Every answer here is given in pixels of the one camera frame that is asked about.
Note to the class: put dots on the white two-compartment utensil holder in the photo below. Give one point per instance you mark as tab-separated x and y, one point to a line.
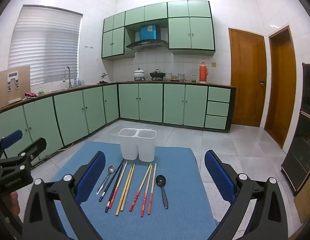
145	147

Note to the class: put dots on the metal kitchen faucet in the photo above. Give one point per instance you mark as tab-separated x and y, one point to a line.
69	80

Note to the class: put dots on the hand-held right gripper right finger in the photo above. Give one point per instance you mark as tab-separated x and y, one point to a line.
217	172

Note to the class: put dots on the silver kettle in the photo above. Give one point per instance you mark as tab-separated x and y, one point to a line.
104	76

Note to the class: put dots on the patterned ceramic jar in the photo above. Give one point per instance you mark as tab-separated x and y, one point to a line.
181	77

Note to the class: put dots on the metal spoon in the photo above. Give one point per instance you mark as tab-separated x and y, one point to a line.
111	169

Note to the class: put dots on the plain bamboo chopstick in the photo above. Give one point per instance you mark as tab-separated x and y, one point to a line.
128	187
124	190

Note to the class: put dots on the blue table mat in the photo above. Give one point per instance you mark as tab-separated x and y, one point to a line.
180	180

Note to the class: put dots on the dark blue chopstick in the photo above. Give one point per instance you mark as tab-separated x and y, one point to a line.
111	180

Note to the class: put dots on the black spoon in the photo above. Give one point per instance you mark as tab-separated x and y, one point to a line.
160	180

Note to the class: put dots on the person's left hand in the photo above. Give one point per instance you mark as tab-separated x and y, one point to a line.
12	202

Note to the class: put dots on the black range hood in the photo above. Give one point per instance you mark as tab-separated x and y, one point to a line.
147	45

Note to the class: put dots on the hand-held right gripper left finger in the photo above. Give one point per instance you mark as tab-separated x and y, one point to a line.
95	172

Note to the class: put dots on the green wall cabinets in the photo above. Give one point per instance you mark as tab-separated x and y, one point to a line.
190	32

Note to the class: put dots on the dark glass-front cabinet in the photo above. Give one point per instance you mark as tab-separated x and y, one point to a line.
302	142

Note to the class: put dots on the green base cabinets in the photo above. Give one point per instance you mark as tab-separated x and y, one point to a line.
150	102

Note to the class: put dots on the black wok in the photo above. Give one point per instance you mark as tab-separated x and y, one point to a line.
157	74

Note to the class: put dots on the black chopstick red pattern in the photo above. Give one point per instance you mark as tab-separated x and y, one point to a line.
114	187

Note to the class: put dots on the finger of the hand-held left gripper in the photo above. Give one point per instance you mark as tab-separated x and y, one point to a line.
11	137
32	150

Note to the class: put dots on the red cloth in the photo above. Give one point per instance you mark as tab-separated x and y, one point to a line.
30	95

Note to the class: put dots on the white window blind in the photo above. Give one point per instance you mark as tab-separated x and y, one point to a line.
44	50

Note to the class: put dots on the blue wrapped hood chimney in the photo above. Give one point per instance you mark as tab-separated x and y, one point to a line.
148	32

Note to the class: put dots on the orange thermos flask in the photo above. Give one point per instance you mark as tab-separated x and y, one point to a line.
203	73

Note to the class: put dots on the cardboard box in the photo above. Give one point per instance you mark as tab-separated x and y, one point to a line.
307	200

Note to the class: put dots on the white cooking pot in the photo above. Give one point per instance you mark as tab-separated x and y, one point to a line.
139	74

